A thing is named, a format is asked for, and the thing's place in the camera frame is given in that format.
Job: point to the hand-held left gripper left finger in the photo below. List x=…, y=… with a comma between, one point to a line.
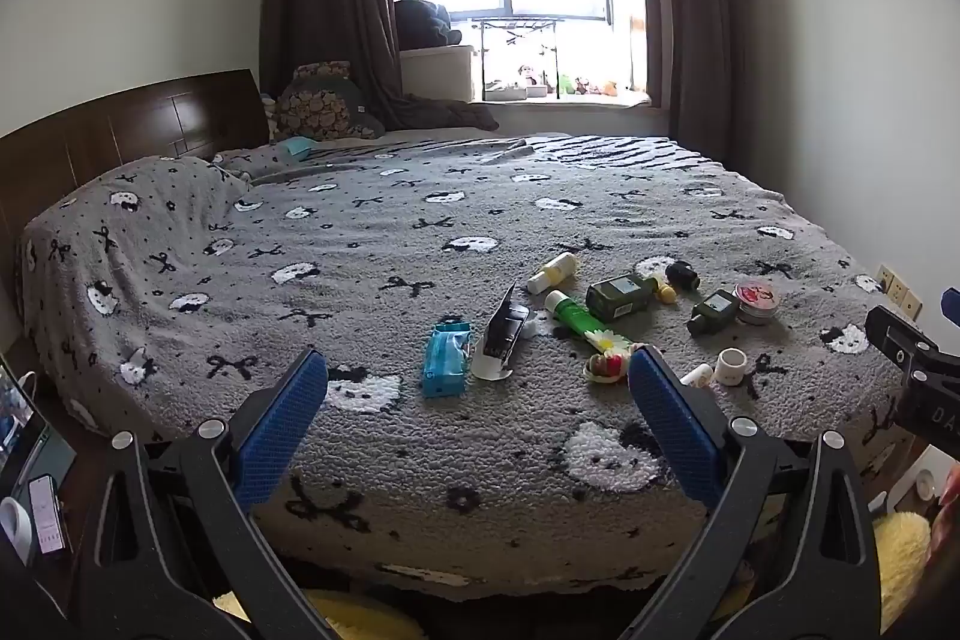
x=289, y=430

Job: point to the teal packet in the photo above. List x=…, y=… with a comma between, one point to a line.
x=300, y=147

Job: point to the small white jar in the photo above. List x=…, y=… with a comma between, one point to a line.
x=729, y=366

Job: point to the wall socket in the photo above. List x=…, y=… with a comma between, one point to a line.
x=888, y=280
x=909, y=304

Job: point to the green daisy print tube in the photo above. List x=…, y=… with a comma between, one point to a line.
x=577, y=314

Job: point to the round pink illustrated tin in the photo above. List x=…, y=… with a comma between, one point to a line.
x=755, y=302

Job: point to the dark wooden headboard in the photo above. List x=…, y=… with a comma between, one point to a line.
x=112, y=130

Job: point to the white cup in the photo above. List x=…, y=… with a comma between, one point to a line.
x=15, y=526

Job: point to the small white tube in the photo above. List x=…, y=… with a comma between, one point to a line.
x=696, y=376

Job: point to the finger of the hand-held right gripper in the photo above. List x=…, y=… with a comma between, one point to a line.
x=892, y=331
x=952, y=301

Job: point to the black and white tube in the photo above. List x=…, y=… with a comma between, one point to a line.
x=502, y=336

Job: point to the white storage box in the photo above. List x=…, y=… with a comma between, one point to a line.
x=437, y=74

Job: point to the dark plush cushion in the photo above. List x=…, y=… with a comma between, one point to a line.
x=424, y=24

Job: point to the black thread spool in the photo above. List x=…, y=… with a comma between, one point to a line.
x=682, y=275

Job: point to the dark crumpled blanket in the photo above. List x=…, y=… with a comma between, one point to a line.
x=442, y=114

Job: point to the black metal rack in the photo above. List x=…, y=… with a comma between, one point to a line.
x=517, y=24

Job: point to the small dark green bottle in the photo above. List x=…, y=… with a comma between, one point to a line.
x=712, y=312

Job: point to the blue tissue packet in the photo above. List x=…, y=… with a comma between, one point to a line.
x=446, y=359

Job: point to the brown plush toy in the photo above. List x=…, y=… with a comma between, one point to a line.
x=529, y=76

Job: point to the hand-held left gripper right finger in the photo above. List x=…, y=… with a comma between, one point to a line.
x=675, y=430

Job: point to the grey cat print blanket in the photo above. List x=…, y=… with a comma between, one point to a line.
x=375, y=250

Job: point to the smartphone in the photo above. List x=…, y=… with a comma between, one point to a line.
x=47, y=514

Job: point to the large dark green bottle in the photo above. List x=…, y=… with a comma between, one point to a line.
x=619, y=296

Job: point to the small red doll figurine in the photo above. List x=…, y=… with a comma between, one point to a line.
x=609, y=366

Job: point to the yellow and white bottle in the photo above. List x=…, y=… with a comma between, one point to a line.
x=553, y=272

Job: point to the tablet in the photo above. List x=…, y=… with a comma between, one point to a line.
x=13, y=411

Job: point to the green toy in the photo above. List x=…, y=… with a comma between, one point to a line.
x=566, y=83

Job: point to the small yellow bottle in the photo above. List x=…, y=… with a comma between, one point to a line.
x=664, y=290

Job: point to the patterned brown pillow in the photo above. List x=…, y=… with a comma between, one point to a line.
x=322, y=104

